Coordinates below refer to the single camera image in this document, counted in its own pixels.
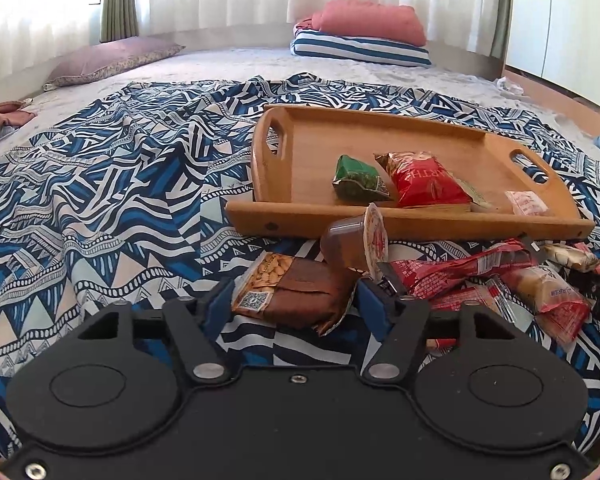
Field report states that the dark red long packet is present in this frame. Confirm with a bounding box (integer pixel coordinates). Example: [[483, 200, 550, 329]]
[[378, 237, 546, 300]]

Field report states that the jelly cup with lid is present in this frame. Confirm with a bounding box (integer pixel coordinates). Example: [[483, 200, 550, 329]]
[[320, 204, 389, 282]]

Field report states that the brown almond chocolate packet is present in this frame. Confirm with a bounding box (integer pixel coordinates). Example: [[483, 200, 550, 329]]
[[230, 252, 360, 336]]

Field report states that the white pink pastry packet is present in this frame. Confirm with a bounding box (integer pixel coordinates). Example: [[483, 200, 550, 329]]
[[505, 191, 550, 217]]

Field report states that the olive gold snack packet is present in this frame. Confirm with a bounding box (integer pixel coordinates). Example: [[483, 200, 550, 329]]
[[451, 174, 496, 214]]

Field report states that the red Marth snack bag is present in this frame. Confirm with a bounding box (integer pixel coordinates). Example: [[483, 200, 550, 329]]
[[375, 152, 470, 208]]

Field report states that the green snack packet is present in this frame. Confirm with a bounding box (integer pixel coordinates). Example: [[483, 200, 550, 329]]
[[332, 155, 391, 204]]

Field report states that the long red snack bar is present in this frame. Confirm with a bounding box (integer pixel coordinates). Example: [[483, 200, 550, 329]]
[[427, 285, 500, 351]]

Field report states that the blue patterned blanket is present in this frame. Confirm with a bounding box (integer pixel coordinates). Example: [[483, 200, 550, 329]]
[[0, 73, 600, 460]]

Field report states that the wooden serving tray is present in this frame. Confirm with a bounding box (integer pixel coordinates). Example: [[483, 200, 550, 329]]
[[226, 105, 594, 240]]

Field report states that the crumpled white tissue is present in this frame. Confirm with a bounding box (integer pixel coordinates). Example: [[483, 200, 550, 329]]
[[494, 77, 524, 99]]

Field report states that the white wardrobe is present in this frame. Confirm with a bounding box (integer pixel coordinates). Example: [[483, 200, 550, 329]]
[[505, 0, 600, 107]]

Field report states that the green drape curtain right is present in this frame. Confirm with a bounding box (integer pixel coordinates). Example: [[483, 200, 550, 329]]
[[490, 0, 513, 61]]

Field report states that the green drape curtain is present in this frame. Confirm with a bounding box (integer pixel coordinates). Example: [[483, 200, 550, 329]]
[[100, 0, 138, 44], [490, 0, 513, 61]]

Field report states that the purple floral pillow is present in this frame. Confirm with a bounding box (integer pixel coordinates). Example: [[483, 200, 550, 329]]
[[42, 37, 184, 91]]

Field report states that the blue white striped cushion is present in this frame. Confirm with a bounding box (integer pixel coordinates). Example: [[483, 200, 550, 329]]
[[290, 29, 431, 67]]

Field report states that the pink red pillow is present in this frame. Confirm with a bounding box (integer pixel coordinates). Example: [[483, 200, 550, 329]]
[[294, 0, 427, 47]]

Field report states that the green drape curtain left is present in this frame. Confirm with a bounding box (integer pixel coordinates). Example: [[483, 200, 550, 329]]
[[100, 0, 138, 44]]

